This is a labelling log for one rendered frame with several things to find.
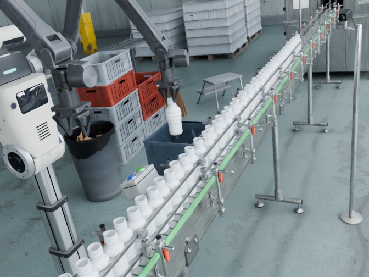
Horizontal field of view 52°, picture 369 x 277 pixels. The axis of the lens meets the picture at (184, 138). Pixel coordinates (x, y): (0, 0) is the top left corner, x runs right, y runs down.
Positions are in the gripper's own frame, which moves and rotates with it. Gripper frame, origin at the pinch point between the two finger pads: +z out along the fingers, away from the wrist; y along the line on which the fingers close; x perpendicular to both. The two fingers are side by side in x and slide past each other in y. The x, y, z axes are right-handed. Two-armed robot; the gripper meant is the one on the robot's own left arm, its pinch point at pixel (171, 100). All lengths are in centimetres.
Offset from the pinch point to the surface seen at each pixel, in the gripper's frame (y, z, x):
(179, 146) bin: 15.4, 33.3, -25.8
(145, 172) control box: -5.4, 19.2, 32.5
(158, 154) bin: 30, 39, -25
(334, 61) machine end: 5, 69, -455
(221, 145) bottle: -18.7, 22.5, -7.4
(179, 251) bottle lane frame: -24, 42, 45
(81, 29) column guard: 722, 0, -695
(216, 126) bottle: -17.5, 13.4, -7.2
